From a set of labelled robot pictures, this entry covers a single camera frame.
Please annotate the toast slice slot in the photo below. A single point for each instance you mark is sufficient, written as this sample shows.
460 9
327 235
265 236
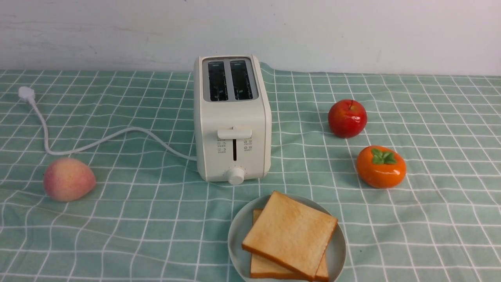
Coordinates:
289 235
266 268

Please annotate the white two-slot toaster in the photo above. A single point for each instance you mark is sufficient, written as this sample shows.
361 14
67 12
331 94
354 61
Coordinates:
232 119

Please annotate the light blue round plate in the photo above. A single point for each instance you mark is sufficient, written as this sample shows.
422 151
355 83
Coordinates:
241 259

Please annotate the red apple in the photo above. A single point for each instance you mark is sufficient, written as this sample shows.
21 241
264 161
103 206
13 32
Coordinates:
347 118

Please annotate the green checkered tablecloth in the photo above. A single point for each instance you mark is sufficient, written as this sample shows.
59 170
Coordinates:
151 218

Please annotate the orange persimmon with green leaf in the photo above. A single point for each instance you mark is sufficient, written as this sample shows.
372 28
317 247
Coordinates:
380 167

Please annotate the pink peach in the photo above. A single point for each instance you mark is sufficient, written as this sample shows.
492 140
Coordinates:
68 179

